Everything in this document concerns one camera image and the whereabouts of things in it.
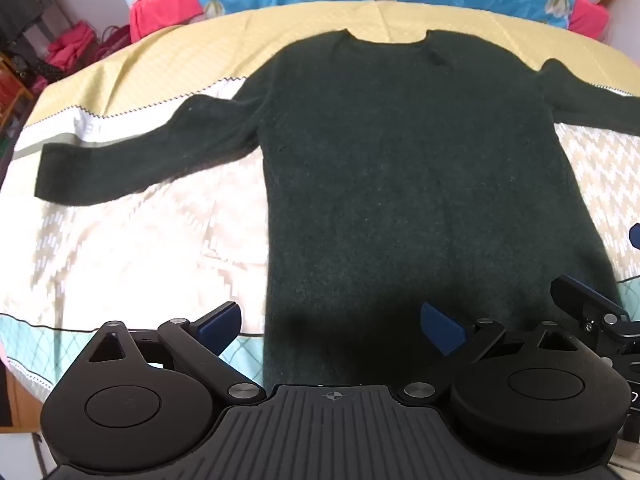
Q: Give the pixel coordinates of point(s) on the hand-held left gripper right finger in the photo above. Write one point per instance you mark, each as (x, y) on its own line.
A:
(442, 333)

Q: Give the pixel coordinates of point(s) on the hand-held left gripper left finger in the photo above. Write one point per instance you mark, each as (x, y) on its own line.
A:
(221, 328)

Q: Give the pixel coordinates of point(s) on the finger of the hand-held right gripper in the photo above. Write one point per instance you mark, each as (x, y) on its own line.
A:
(635, 237)
(585, 300)

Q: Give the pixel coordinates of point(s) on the dark green sweater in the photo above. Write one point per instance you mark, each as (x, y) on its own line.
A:
(400, 200)

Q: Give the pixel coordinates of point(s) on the yellow and white patterned bedspread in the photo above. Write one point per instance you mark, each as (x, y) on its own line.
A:
(145, 240)

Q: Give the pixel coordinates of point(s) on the red bed sheet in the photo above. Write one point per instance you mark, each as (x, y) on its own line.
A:
(160, 16)

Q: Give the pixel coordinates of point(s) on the red bags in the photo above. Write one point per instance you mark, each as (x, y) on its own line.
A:
(75, 45)

